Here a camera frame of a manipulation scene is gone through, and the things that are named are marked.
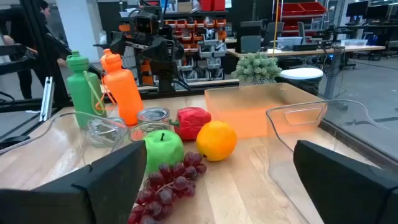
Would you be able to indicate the toy orange fruit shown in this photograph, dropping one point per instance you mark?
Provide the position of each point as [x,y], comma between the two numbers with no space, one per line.
[216,141]

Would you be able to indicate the black computer monitor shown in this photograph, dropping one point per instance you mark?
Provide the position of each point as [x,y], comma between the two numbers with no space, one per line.
[248,37]

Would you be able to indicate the clear plastic bin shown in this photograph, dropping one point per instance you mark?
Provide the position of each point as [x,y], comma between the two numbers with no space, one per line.
[289,149]
[62,133]

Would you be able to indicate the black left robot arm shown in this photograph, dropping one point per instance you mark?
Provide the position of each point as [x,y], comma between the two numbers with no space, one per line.
[164,73]

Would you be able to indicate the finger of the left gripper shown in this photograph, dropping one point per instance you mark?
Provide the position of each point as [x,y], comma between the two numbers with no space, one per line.
[117,42]
[175,48]

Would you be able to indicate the person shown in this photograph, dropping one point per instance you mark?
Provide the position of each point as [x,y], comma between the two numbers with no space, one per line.
[21,31]

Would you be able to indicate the white trash can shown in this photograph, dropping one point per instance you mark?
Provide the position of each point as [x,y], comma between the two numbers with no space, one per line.
[301,76]

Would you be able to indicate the red storage box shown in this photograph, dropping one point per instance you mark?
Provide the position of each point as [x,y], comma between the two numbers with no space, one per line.
[211,4]

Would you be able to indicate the clear plastic tub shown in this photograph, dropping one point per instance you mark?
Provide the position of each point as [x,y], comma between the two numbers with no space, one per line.
[289,43]

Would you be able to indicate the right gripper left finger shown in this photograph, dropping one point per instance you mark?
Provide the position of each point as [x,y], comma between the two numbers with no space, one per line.
[93,193]

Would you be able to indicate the orange plastic squeeze bottle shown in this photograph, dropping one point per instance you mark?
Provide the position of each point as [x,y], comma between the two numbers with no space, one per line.
[122,90]

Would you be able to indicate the silver aluminium bar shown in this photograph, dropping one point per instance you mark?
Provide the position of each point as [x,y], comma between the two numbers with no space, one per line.
[46,99]

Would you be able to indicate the green toy apple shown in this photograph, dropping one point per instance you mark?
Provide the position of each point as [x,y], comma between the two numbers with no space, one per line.
[164,149]

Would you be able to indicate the orange wooden tray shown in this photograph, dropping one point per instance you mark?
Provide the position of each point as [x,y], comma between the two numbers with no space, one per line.
[236,109]

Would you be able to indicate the shelf with small storage bins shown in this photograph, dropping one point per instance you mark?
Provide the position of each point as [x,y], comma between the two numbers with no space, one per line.
[205,46]

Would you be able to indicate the green plastic squeeze bottle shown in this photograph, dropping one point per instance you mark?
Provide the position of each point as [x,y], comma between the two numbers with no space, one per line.
[84,90]

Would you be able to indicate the Van Camp's tuna can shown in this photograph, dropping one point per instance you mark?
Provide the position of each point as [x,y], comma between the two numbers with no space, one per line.
[105,132]

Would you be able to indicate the purple toy grape bunch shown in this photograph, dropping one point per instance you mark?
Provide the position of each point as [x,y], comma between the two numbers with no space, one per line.
[168,189]

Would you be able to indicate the red toy bell pepper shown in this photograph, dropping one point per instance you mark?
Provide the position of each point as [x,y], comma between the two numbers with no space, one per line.
[191,123]

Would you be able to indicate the rack with red bins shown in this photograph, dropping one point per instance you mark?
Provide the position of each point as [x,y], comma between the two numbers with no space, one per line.
[298,9]

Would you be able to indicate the green artificial succulent plant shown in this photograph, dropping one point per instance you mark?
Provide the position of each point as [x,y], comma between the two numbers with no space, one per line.
[256,68]

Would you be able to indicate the wooden desk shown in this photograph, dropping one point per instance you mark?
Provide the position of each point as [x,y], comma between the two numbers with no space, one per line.
[311,49]

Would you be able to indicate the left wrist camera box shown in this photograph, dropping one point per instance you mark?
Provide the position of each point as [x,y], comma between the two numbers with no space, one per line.
[144,23]

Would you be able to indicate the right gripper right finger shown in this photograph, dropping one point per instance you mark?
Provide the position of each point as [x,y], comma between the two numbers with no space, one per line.
[342,186]

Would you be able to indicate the silver-lid tin can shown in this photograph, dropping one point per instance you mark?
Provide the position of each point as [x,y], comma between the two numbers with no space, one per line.
[153,114]

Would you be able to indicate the black office chair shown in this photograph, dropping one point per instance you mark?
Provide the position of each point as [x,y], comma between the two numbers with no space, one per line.
[273,32]

